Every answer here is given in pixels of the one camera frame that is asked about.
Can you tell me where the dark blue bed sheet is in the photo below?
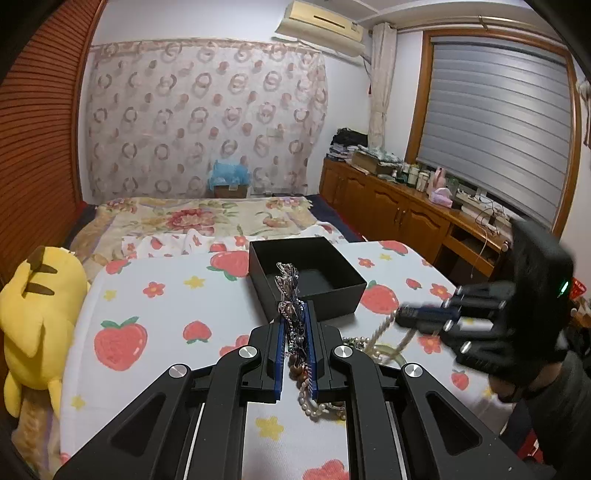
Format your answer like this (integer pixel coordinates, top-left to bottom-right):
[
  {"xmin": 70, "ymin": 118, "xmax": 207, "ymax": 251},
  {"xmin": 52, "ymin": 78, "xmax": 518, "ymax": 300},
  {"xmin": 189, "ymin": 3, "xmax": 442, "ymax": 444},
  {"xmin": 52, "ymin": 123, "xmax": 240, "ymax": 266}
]
[{"xmin": 305, "ymin": 194, "xmax": 365, "ymax": 243}]

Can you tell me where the orange fuzzy cloth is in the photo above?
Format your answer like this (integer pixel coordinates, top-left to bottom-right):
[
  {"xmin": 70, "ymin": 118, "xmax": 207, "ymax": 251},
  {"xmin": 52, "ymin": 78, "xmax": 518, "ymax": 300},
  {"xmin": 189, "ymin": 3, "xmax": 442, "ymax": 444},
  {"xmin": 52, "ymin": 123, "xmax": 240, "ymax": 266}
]
[{"xmin": 11, "ymin": 383, "xmax": 63, "ymax": 476}]

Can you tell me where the ring-patterned hanging cloth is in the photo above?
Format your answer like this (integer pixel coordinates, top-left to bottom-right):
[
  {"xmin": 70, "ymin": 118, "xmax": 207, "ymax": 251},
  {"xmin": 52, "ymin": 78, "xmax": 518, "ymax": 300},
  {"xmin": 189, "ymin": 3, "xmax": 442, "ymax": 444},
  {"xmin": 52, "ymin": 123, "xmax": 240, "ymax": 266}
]
[{"xmin": 85, "ymin": 41, "xmax": 328, "ymax": 204}]

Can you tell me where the black square box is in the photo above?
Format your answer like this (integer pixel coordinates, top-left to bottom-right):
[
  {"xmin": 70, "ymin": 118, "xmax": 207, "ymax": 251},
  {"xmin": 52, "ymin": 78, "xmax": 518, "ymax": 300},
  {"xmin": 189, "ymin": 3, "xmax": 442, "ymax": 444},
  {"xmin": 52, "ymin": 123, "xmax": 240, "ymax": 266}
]
[{"xmin": 248, "ymin": 237, "xmax": 367, "ymax": 322}]

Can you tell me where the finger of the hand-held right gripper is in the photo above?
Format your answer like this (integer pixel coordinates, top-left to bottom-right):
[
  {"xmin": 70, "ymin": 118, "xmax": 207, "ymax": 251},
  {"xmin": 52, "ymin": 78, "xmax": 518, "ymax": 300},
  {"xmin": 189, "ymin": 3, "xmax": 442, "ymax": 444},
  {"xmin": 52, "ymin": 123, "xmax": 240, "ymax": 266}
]
[
  {"xmin": 406, "ymin": 316, "xmax": 509, "ymax": 371},
  {"xmin": 399, "ymin": 281, "xmax": 517, "ymax": 325}
]

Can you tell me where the strawberry print sheet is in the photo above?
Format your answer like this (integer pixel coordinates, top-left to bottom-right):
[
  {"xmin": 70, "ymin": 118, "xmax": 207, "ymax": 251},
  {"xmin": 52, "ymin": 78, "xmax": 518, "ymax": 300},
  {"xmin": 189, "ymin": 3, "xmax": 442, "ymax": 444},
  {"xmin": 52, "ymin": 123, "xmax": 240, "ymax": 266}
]
[{"xmin": 59, "ymin": 239, "xmax": 509, "ymax": 480}]

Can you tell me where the wooden slatted wardrobe door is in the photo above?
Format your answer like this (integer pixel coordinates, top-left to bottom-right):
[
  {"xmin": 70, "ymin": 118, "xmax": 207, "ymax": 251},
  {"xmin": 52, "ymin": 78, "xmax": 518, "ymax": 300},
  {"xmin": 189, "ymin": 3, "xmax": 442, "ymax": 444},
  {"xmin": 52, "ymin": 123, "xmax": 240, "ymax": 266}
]
[{"xmin": 0, "ymin": 0, "xmax": 109, "ymax": 287}]

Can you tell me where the person's right hand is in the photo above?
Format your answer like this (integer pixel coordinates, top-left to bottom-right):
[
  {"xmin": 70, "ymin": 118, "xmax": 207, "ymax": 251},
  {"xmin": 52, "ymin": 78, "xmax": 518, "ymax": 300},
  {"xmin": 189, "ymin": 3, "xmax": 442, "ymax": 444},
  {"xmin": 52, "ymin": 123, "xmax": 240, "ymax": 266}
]
[{"xmin": 489, "ymin": 364, "xmax": 555, "ymax": 404}]

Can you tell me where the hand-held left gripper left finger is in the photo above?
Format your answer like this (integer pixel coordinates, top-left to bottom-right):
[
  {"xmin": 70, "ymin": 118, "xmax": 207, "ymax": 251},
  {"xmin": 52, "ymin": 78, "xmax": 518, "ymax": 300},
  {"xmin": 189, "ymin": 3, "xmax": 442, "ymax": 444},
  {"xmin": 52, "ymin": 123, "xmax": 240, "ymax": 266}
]
[{"xmin": 53, "ymin": 314, "xmax": 284, "ymax": 480}]

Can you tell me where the white red-flowered cloth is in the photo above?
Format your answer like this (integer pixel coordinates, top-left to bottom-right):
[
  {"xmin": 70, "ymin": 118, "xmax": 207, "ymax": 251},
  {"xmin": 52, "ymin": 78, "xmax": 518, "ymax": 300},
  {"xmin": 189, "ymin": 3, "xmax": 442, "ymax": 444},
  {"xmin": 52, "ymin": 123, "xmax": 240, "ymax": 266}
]
[{"xmin": 122, "ymin": 222, "xmax": 342, "ymax": 260}]

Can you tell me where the wooden cabinet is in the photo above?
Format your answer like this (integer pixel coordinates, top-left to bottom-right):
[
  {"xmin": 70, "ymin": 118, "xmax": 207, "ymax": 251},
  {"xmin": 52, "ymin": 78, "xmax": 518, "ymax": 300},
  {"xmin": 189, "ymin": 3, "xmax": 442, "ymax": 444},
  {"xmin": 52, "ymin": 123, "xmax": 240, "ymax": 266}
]
[{"xmin": 318, "ymin": 157, "xmax": 513, "ymax": 278}]

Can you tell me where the green jade bangle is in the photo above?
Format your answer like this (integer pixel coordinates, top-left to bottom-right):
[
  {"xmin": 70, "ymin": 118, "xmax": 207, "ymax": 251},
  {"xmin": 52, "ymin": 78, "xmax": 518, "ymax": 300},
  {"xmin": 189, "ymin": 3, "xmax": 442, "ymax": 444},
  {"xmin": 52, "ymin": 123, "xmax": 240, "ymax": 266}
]
[{"xmin": 369, "ymin": 344, "xmax": 409, "ymax": 370}]

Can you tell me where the person's right forearm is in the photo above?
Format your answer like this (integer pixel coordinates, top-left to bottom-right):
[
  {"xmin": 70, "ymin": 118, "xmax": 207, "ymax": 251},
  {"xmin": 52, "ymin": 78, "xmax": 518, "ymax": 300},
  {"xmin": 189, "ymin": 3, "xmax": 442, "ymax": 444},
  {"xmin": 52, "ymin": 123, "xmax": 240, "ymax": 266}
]
[{"xmin": 499, "ymin": 351, "xmax": 591, "ymax": 480}]

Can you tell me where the white lace curtain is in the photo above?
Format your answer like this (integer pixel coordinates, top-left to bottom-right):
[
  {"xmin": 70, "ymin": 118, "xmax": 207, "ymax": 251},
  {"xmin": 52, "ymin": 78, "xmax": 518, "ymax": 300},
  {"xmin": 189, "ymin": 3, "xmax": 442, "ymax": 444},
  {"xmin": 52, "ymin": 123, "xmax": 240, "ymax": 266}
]
[{"xmin": 368, "ymin": 22, "xmax": 398, "ymax": 149}]

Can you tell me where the silver chain necklace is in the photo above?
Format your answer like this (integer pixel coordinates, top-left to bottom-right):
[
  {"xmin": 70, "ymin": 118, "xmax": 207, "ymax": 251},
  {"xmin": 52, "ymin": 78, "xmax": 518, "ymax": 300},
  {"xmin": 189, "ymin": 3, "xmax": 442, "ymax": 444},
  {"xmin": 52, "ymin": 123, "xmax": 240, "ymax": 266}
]
[{"xmin": 276, "ymin": 262, "xmax": 308, "ymax": 365}]

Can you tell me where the yellow plush toy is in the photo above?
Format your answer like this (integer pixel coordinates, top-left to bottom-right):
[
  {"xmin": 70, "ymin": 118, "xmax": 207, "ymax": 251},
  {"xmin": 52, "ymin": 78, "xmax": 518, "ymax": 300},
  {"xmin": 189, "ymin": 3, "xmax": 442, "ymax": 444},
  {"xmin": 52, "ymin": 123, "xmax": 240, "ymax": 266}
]
[{"xmin": 0, "ymin": 246, "xmax": 92, "ymax": 418}]

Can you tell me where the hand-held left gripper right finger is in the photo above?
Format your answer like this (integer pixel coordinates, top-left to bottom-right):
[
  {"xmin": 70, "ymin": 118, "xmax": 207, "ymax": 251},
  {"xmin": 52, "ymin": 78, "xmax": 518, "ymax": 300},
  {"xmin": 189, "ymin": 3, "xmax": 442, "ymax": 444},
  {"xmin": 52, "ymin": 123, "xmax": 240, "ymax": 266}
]
[{"xmin": 305, "ymin": 300, "xmax": 536, "ymax": 480}]

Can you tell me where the group of bottles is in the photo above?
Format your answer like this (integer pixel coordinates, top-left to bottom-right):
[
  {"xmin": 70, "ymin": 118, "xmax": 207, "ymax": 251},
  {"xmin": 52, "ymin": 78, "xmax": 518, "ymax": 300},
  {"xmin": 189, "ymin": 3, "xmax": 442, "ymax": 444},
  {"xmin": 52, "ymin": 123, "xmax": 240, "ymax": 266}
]
[{"xmin": 397, "ymin": 161, "xmax": 446, "ymax": 192}]

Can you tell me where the white pearl necklace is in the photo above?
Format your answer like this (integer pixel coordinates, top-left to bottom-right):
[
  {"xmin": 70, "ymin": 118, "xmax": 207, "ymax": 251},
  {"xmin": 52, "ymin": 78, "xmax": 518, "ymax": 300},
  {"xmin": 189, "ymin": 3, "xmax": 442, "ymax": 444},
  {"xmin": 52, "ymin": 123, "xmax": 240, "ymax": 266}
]
[{"xmin": 295, "ymin": 311, "xmax": 419, "ymax": 422}]

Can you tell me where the flat cardboard box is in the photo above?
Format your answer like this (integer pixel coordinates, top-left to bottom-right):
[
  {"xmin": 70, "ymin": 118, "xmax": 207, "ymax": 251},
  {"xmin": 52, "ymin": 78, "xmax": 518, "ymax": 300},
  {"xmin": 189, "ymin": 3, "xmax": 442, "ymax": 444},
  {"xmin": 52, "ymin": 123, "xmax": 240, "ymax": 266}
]
[{"xmin": 351, "ymin": 150, "xmax": 393, "ymax": 175}]

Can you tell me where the blue plastic bag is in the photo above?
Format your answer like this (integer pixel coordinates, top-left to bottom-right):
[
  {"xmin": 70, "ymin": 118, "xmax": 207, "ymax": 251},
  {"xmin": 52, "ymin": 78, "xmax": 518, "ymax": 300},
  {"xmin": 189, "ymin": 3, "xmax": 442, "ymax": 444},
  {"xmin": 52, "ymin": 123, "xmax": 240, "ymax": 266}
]
[{"xmin": 208, "ymin": 158, "xmax": 251, "ymax": 189}]

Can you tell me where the white air conditioner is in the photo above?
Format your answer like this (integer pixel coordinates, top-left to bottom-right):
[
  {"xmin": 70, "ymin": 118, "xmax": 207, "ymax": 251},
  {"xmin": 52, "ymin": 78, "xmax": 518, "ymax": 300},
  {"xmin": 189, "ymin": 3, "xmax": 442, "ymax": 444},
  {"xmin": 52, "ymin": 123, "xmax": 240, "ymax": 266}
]
[{"xmin": 274, "ymin": 0, "xmax": 365, "ymax": 57}]

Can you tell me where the wooden window frame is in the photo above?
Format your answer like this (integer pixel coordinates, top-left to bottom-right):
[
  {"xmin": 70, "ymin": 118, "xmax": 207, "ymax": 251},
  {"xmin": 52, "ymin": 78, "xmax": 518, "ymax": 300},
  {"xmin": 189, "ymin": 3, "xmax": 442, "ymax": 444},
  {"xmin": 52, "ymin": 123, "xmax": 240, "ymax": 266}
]
[{"xmin": 405, "ymin": 28, "xmax": 583, "ymax": 241}]

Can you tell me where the grey window blind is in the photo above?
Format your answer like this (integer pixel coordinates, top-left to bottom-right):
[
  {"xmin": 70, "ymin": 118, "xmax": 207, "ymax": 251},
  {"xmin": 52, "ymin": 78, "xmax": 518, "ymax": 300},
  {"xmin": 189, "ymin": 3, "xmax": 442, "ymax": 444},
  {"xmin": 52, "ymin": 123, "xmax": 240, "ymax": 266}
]
[{"xmin": 409, "ymin": 34, "xmax": 571, "ymax": 229}]

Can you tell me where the floral blanket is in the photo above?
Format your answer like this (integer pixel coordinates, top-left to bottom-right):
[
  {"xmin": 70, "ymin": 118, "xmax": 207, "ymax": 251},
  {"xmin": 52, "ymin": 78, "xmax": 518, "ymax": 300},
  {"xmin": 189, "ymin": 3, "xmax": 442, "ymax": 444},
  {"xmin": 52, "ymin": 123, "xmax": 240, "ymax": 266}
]
[{"xmin": 69, "ymin": 196, "xmax": 324, "ymax": 273}]

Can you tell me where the white cable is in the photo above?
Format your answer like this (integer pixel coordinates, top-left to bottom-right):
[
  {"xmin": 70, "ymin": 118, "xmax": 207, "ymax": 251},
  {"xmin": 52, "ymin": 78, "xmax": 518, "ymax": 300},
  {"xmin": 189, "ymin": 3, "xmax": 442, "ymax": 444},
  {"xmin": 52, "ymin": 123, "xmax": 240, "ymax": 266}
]
[{"xmin": 468, "ymin": 203, "xmax": 509, "ymax": 278}]

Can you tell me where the brown wooden bead bracelet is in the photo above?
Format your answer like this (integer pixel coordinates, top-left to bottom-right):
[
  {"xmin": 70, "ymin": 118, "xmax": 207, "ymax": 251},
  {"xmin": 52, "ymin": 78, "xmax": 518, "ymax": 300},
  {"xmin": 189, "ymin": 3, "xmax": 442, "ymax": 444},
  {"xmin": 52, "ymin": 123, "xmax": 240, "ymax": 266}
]
[{"xmin": 288, "ymin": 355, "xmax": 311, "ymax": 389}]

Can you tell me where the pile of dark clothes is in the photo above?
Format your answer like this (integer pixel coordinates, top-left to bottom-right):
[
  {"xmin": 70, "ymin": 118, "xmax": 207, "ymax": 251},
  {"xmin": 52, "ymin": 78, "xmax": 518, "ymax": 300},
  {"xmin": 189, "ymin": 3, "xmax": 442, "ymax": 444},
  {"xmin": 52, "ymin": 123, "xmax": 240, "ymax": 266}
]
[{"xmin": 330, "ymin": 128, "xmax": 370, "ymax": 162}]

